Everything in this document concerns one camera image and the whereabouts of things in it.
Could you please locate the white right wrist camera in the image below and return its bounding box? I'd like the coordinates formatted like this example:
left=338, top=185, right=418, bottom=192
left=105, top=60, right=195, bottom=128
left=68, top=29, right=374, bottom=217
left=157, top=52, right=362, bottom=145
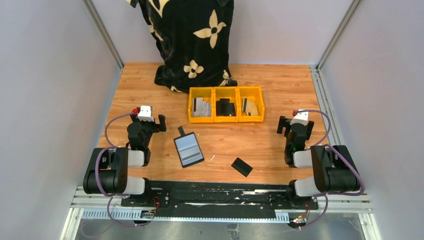
left=290, top=109, right=309, bottom=126

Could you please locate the black credit card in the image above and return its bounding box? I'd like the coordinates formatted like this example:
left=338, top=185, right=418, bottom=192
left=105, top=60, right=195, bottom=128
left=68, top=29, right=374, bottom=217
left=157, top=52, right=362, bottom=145
left=231, top=157, right=253, bottom=177

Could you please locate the black floral blanket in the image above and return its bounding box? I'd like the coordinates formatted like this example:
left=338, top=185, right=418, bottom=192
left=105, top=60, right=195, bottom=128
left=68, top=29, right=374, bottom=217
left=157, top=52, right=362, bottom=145
left=128, top=0, right=238, bottom=93

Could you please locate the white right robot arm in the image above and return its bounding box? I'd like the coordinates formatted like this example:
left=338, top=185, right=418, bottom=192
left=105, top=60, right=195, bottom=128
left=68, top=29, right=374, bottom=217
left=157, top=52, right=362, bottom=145
left=276, top=112, right=361, bottom=209

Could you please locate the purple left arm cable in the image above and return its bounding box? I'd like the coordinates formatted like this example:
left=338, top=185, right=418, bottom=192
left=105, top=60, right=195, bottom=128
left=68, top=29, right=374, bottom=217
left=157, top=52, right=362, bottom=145
left=94, top=111, right=150, bottom=228

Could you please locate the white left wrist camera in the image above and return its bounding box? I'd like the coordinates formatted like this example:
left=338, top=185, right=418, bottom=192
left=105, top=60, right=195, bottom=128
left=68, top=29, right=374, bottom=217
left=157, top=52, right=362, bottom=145
left=131, top=105, right=155, bottom=122

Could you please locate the yellow plastic bin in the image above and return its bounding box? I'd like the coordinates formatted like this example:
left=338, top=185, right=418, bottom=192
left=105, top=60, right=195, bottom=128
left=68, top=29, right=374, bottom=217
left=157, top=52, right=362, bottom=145
left=187, top=86, right=265, bottom=124

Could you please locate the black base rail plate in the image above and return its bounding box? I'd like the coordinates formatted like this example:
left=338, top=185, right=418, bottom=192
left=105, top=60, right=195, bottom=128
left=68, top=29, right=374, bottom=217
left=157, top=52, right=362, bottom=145
left=120, top=180, right=319, bottom=220

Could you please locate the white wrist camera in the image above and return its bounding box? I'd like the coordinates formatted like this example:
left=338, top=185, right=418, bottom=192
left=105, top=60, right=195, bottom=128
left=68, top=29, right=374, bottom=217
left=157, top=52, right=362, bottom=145
left=290, top=109, right=309, bottom=126
left=131, top=105, right=155, bottom=122

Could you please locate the aluminium frame rail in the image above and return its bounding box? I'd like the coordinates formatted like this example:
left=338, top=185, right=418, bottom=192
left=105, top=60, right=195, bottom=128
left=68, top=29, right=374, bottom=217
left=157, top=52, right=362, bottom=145
left=82, top=0, right=124, bottom=71

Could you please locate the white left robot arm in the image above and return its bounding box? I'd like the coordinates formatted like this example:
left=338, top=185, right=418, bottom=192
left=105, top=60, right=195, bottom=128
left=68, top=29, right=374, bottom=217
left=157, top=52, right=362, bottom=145
left=82, top=114, right=167, bottom=207

